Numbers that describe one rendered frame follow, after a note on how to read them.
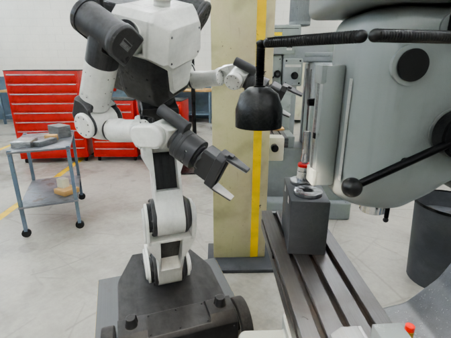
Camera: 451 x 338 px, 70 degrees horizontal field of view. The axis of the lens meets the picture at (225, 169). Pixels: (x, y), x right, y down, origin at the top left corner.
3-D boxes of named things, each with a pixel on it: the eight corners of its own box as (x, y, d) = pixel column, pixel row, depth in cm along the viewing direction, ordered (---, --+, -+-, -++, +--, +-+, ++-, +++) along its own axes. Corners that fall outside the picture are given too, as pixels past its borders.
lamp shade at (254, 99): (225, 125, 50) (225, 84, 49) (258, 121, 55) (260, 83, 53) (257, 133, 45) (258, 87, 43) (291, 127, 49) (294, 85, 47)
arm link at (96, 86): (63, 122, 99) (71, 56, 86) (96, 111, 109) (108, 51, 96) (89, 143, 97) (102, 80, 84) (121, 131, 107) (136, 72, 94)
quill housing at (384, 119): (349, 222, 51) (379, 0, 41) (312, 178, 71) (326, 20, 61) (465, 220, 52) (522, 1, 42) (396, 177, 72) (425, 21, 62)
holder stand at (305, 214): (286, 253, 104) (290, 196, 98) (281, 222, 125) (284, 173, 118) (325, 255, 103) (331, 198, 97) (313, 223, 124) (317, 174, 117)
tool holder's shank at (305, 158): (303, 165, 108) (306, 132, 105) (298, 162, 111) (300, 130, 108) (311, 163, 109) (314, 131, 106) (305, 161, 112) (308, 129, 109)
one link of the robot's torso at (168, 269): (143, 265, 152) (139, 194, 121) (185, 257, 158) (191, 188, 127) (147, 296, 141) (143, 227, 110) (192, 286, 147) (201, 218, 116)
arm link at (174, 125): (172, 165, 87) (141, 141, 89) (194, 151, 95) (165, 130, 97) (185, 132, 80) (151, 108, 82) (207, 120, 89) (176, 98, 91)
